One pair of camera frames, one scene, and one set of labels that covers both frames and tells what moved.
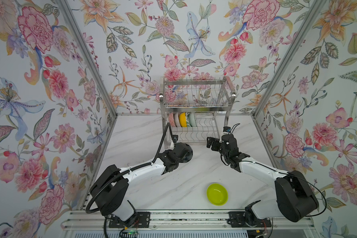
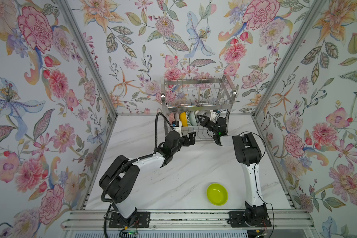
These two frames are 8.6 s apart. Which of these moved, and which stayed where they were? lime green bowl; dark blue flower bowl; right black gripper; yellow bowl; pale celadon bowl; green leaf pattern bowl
Moved: dark blue flower bowl; right black gripper
Stayed: green leaf pattern bowl; lime green bowl; pale celadon bowl; yellow bowl
